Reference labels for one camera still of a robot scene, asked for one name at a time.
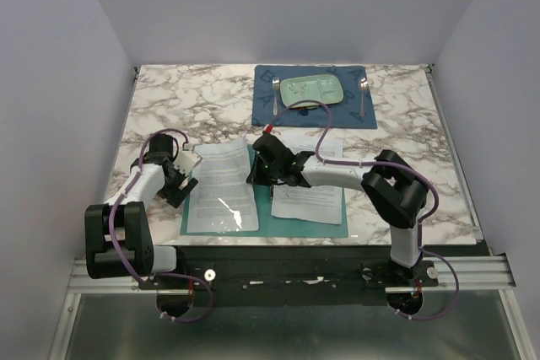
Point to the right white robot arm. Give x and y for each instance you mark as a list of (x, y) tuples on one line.
[(397, 192)]

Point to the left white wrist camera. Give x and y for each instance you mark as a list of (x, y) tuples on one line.
[(186, 161)]

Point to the white printed paper sheets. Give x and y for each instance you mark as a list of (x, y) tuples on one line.
[(318, 204)]

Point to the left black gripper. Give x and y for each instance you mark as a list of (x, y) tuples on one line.
[(175, 196)]

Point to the printed sheet in folder pocket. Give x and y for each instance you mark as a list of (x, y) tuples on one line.
[(222, 202)]

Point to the blue cloth placemat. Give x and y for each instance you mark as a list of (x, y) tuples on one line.
[(345, 115)]

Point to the aluminium frame rail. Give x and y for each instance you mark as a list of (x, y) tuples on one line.
[(116, 319)]

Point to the black mounting base plate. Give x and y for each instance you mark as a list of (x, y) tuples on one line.
[(288, 276)]

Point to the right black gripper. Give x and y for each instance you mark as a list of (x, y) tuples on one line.
[(255, 177)]

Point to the silver spoon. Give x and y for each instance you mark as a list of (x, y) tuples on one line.
[(363, 89)]

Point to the silver fork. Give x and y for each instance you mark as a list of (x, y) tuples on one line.
[(275, 85)]

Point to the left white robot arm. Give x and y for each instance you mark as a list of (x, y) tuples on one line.
[(118, 241)]

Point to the light green divided plate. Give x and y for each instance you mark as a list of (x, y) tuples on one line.
[(298, 92)]

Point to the teal file folder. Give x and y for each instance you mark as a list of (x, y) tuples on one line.
[(272, 227)]

